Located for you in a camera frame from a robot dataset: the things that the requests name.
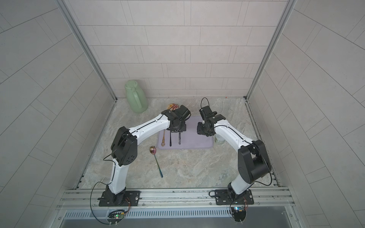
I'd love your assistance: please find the gold ornate fork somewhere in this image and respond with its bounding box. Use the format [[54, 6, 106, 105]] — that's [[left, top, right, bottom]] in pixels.
[[161, 130, 165, 147]]

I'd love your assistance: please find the iridescent spoon blue handle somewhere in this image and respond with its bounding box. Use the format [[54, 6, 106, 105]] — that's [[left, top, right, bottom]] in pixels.
[[149, 146, 163, 178]]

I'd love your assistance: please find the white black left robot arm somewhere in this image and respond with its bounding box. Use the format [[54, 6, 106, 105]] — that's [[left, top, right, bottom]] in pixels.
[[108, 105, 191, 194]]

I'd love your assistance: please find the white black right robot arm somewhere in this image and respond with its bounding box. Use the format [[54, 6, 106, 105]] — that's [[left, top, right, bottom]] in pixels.
[[197, 106, 272, 199]]

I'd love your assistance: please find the round gold tea tin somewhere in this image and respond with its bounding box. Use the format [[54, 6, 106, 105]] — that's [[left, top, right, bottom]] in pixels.
[[167, 104, 179, 110]]

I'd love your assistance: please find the lavender plastic tray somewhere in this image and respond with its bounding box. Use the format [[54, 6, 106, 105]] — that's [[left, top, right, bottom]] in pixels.
[[157, 116, 214, 150]]

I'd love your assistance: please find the green plastic jug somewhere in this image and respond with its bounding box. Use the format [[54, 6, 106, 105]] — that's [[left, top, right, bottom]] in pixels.
[[125, 80, 148, 114]]

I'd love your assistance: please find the right circuit board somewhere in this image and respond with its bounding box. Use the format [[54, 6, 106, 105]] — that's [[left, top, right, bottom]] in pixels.
[[230, 206, 247, 223]]

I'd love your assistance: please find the circuit board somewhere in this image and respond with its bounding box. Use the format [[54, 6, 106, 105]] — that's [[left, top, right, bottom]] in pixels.
[[108, 210, 125, 219], [230, 206, 247, 223]]

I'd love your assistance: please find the left circuit board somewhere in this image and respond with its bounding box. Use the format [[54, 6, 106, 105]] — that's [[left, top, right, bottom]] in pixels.
[[108, 210, 125, 219]]

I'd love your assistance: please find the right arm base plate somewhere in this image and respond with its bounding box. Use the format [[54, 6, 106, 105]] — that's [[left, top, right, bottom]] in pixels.
[[209, 189, 254, 206]]

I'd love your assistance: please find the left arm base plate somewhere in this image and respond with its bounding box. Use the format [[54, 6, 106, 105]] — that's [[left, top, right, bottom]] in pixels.
[[98, 190, 141, 207]]

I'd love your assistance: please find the black cable left base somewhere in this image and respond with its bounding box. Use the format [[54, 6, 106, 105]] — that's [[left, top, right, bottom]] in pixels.
[[89, 181, 115, 226]]

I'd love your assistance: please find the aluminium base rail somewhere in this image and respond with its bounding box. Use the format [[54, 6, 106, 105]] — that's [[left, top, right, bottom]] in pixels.
[[56, 187, 295, 210]]

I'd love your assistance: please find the aluminium corner post right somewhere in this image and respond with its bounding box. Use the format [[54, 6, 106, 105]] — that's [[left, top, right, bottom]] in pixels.
[[244, 0, 297, 101]]

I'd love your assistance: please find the aluminium corner post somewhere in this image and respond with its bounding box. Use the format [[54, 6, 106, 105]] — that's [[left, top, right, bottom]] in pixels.
[[55, 0, 118, 102], [244, 0, 297, 101]]

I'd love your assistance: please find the aluminium corner post left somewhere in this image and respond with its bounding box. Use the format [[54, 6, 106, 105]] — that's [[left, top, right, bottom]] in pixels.
[[55, 0, 118, 102]]

